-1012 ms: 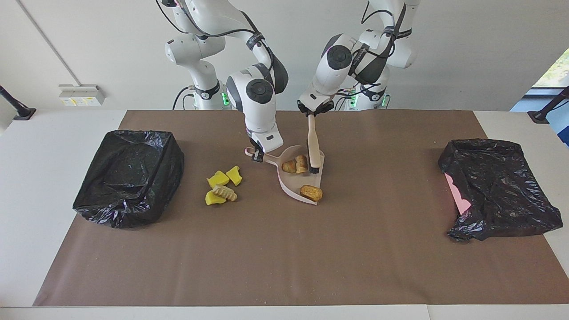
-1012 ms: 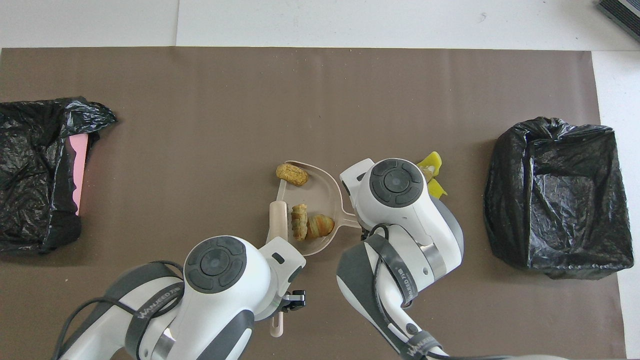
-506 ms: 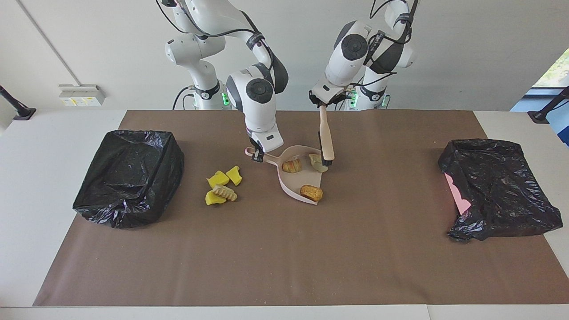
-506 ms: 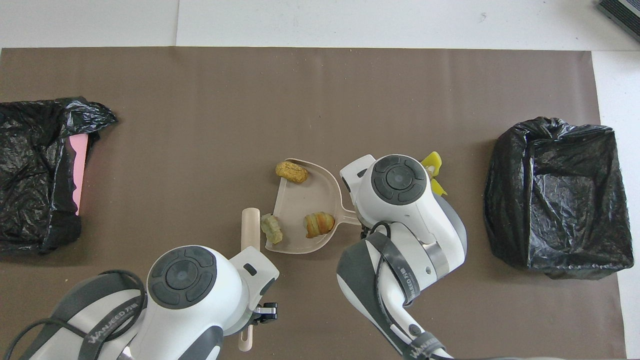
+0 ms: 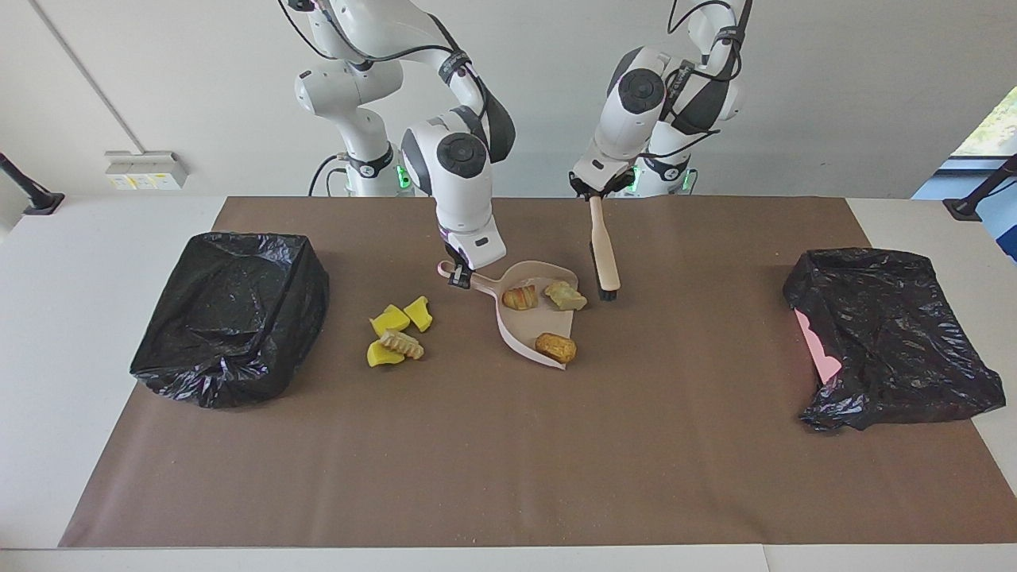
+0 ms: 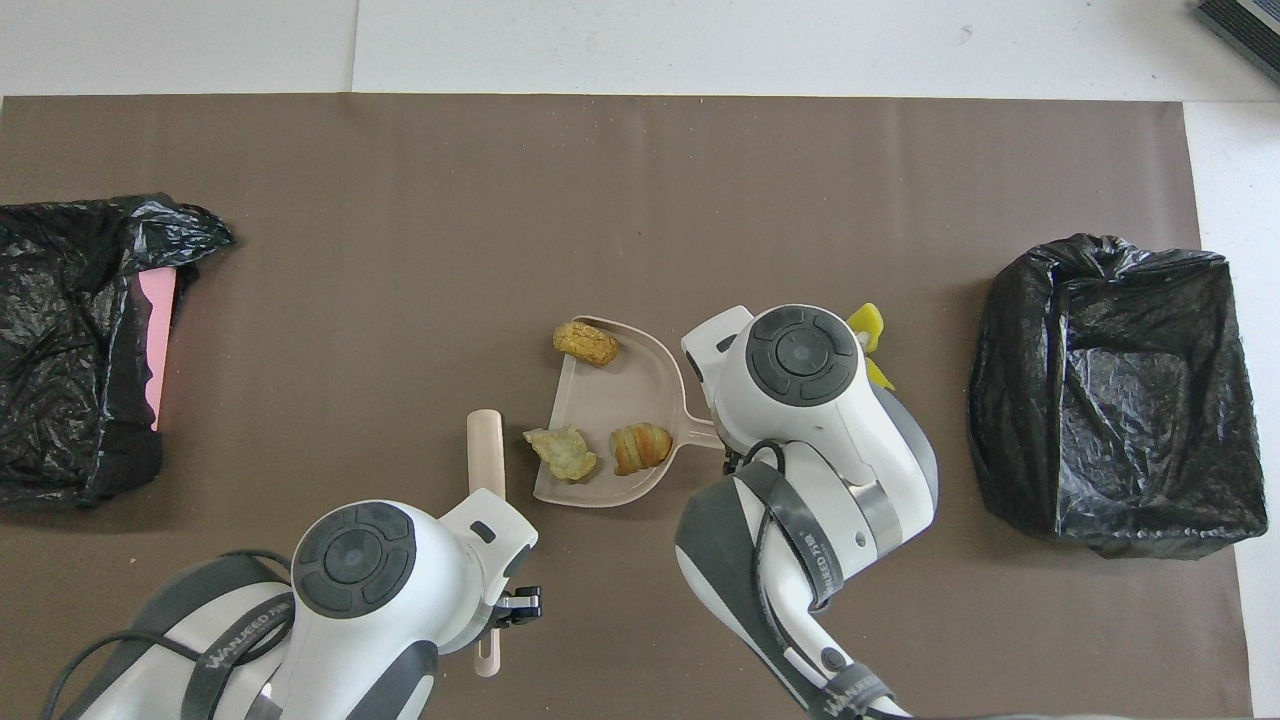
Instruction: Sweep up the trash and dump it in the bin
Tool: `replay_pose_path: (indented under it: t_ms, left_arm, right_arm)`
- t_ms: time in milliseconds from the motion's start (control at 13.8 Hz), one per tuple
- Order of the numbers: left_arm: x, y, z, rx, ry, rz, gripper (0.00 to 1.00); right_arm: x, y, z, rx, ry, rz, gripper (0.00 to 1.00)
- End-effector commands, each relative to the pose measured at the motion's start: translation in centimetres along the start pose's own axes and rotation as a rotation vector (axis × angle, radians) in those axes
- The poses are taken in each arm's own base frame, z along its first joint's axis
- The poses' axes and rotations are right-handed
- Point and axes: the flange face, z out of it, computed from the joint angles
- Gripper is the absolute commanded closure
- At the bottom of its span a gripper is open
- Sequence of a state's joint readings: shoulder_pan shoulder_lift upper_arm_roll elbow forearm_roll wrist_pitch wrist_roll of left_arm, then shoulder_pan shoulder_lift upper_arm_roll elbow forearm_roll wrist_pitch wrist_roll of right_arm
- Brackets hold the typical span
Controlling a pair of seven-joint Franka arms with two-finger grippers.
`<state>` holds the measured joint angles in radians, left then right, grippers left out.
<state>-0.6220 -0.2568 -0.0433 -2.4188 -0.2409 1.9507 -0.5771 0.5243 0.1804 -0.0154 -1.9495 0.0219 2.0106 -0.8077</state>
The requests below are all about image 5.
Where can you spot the pale beige food chunk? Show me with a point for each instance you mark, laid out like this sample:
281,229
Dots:
566,296

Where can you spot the beige ridged food piece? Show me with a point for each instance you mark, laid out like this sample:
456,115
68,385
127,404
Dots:
402,344

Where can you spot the white wall socket box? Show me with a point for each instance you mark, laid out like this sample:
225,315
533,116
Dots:
147,168

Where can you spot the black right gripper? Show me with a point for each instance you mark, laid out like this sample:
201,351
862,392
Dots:
450,253

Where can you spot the toy croissant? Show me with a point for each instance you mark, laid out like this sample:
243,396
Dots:
520,298

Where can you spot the black stand foot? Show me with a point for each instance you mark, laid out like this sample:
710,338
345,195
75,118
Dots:
965,208
40,202

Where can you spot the brown toy bread loaf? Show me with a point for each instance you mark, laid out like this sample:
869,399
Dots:
556,348

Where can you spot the window pane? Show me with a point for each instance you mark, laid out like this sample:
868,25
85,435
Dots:
997,131

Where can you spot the black bag covered bin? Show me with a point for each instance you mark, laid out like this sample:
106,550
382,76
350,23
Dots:
230,318

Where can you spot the crumpled black trash bag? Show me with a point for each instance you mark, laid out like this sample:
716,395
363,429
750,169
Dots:
898,334

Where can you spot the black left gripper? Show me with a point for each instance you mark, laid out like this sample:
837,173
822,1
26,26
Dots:
596,189

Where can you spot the pale pink dustpan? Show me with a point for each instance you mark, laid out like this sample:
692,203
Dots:
528,326

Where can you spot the beige hand brush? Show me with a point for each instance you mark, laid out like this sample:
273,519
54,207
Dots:
605,254

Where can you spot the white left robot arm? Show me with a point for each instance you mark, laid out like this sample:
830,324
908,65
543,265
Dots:
628,119

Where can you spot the brown table mat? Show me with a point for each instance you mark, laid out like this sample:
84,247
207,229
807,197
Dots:
508,500

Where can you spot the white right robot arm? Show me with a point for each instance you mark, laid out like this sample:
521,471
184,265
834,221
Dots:
457,199

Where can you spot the pink plastic bin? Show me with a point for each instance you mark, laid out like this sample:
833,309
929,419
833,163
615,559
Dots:
818,349

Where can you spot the yellow sponge piece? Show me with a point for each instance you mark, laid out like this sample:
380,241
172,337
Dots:
380,355
389,320
419,314

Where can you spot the blue panel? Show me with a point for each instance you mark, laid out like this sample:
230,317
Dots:
1005,226

